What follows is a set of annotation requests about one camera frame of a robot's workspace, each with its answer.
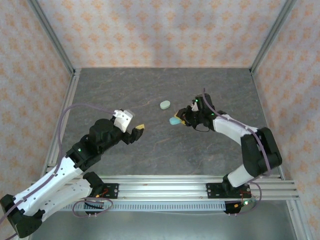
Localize thin black cable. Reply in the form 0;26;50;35
193;124;211;133

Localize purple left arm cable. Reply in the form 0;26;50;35
0;103;117;240

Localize aluminium side rail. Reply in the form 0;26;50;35
44;69;82;173
249;71;286;180

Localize aluminium frame post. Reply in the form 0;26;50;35
26;0;77;76
249;0;298;75

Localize perforated grey cable tray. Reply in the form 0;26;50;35
61;201;227;212

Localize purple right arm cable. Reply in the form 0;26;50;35
202;87;273;216

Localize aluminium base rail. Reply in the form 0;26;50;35
31;174;300;201

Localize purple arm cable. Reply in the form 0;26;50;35
202;87;273;216
0;103;117;240

